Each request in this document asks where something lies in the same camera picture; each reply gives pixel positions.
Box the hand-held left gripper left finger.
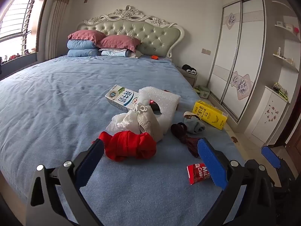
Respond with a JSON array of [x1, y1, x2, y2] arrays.
[[25, 138, 105, 226]]

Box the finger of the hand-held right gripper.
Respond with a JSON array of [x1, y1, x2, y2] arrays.
[[261, 145, 295, 184]]

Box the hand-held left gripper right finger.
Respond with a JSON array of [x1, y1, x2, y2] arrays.
[[197, 138, 277, 226]]

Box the red candy box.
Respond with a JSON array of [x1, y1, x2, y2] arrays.
[[187, 163, 208, 185]]

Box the white tissue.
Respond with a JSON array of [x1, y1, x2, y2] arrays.
[[106, 113, 139, 134]]

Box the white foam block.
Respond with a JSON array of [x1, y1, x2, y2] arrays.
[[138, 87, 181, 136]]

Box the white green milk carton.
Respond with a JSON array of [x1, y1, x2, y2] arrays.
[[105, 85, 140, 112]]

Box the brown wooden door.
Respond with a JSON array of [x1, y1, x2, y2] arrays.
[[275, 113, 301, 160]]

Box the dark maroon sock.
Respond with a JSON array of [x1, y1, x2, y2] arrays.
[[170, 122, 200, 158]]

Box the white cabinet with stickers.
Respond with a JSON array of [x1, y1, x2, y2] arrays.
[[245, 86, 290, 146]]

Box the red cloth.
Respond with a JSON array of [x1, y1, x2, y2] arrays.
[[93, 131, 157, 162]]

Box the grey blue sock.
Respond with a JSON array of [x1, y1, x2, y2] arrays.
[[183, 111, 206, 134]]

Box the yellow drink carton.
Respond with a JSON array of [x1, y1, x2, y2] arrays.
[[192, 100, 228, 130]]

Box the green items on cabinet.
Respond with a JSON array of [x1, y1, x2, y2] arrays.
[[271, 83, 288, 99]]

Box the bed with blue sheet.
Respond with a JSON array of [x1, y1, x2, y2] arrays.
[[0, 54, 245, 226]]

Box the green storage box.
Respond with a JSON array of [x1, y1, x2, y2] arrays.
[[194, 85, 210, 98]]

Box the white knitted cloth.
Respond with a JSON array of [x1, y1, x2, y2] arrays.
[[128, 102, 165, 143]]

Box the grey nightstand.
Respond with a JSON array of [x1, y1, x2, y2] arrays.
[[177, 66, 198, 87]]

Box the white sliding door wardrobe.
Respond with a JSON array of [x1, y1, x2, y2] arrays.
[[207, 0, 265, 123]]

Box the light blue folded blanket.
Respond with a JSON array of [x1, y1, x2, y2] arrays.
[[99, 48, 144, 58]]

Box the pink pillow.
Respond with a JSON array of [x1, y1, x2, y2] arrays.
[[68, 30, 107, 46], [96, 35, 141, 52]]

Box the tufted cream headboard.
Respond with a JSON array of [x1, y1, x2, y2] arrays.
[[77, 5, 185, 59]]

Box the beige curtain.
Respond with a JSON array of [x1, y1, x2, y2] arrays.
[[46, 0, 76, 59]]

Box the window with bars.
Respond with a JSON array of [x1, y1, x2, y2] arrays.
[[0, 0, 43, 62]]

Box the white wall shelf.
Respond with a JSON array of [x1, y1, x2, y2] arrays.
[[275, 21, 300, 36], [273, 47, 299, 69]]

